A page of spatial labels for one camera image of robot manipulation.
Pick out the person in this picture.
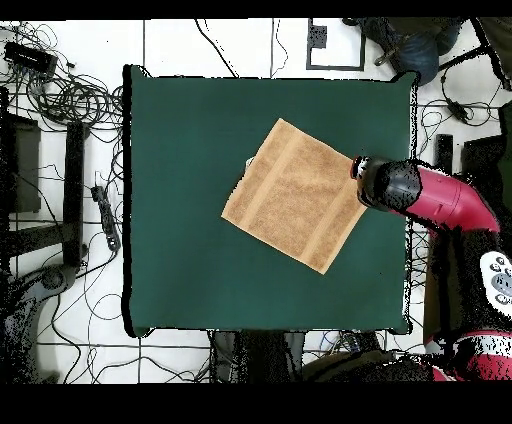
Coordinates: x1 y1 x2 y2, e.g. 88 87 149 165
342 17 465 87

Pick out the black power strip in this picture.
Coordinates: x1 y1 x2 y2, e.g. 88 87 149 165
90 185 122 252

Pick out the grey chair base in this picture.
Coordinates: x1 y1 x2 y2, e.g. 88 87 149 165
0 263 77 383

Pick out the black oblong device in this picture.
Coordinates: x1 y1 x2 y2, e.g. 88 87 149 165
351 330 383 354

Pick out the black flat bar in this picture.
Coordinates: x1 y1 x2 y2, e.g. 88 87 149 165
435 133 454 175
62 121 87 267

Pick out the black cross beam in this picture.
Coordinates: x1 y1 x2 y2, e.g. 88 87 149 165
7 222 75 257

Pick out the black power adapter with cable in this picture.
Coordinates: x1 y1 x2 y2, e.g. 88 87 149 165
439 75 475 125

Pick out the dark green table cloth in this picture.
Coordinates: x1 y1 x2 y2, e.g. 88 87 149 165
121 64 421 338

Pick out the tangle of black cables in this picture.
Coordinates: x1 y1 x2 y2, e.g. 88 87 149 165
23 69 125 131

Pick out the black flat panel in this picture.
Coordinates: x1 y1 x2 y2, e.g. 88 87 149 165
462 135 505 189
0 113 42 215

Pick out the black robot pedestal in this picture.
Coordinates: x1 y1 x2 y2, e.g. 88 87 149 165
209 329 307 383

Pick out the black box device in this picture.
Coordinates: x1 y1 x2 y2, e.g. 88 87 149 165
3 41 59 75

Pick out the black long cable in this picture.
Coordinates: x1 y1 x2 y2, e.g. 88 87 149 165
194 18 240 78

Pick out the grey square frame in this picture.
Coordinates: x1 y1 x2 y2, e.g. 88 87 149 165
306 17 367 72

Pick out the tan terry towel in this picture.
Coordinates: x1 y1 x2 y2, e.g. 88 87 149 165
220 117 368 276

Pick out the thin black cable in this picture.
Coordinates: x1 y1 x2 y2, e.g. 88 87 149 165
270 17 290 78

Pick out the dark grey square patch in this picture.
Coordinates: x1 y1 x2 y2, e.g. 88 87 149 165
307 24 328 49

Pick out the black thin rod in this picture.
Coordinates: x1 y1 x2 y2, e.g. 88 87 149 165
437 45 493 73

